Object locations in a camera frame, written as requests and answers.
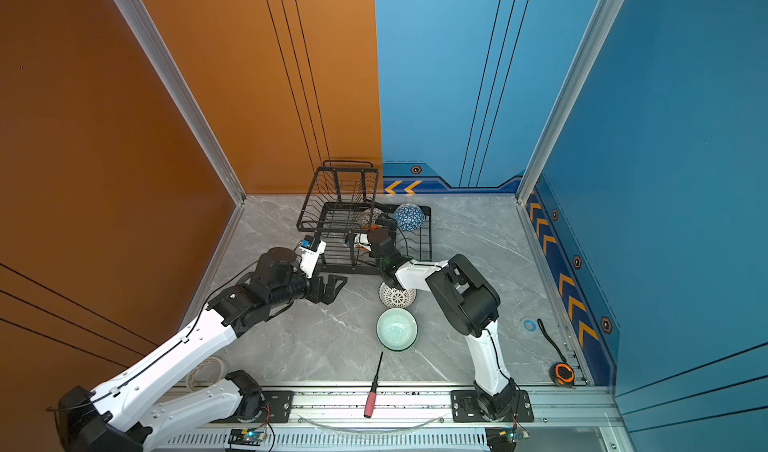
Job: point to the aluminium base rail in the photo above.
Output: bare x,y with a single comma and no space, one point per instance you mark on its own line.
416,416

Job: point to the blue triangle patterned bowl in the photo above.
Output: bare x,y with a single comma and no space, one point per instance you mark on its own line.
409,217

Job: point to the beige brown patterned bowl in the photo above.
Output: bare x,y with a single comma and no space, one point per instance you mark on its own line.
368,217

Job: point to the aluminium corner post right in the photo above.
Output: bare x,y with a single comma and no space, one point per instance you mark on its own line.
593,39

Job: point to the mint green bowl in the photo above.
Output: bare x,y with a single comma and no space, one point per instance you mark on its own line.
397,329

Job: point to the green circuit board left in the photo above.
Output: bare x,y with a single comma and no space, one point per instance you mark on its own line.
247,437

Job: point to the red handled screwdriver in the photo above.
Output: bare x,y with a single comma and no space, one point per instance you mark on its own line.
372,394

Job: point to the black wire dish rack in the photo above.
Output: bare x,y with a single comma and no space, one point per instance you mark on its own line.
341,207

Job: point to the orange bowl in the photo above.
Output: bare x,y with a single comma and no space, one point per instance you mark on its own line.
361,241

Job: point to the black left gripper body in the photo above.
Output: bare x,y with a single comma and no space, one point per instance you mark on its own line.
315,291

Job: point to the white tape roll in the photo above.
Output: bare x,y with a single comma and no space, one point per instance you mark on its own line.
206,374

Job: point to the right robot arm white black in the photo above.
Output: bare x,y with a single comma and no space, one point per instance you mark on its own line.
470,304

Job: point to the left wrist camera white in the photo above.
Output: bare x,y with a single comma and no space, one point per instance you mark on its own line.
311,248

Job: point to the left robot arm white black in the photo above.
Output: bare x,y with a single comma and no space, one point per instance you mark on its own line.
125,413

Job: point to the aluminium corner post left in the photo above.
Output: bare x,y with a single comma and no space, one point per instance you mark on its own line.
155,49

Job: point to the aluminium corner post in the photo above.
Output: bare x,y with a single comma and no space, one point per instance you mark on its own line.
155,49
593,39

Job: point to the white maroon patterned bowl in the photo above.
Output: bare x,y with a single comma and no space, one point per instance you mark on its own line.
395,297

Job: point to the circuit board right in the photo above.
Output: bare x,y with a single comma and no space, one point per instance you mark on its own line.
505,439

